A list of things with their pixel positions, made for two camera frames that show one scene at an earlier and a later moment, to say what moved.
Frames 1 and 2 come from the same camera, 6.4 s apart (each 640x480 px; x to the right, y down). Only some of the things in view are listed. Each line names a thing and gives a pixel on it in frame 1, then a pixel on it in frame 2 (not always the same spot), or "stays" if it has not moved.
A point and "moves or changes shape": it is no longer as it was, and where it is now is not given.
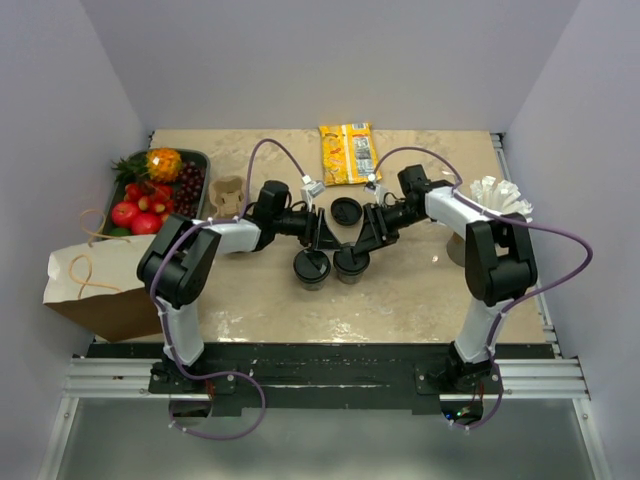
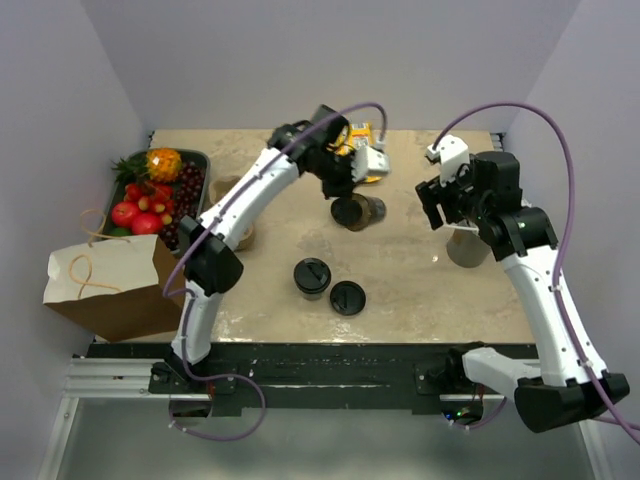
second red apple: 146,224 stays
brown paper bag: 96,285 stays
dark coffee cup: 350,279 moves or changes shape
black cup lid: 311,265 moves or changes shape
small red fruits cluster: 152,198 stays
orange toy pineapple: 163,164 stays
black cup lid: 349,262 to 347,211
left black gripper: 316,231 to 343,189
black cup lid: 345,211 to 347,298
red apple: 124,213 stays
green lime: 121,232 stays
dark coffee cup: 313,286 to 312,296
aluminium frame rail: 130,379 stays
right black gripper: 375,231 to 432,194
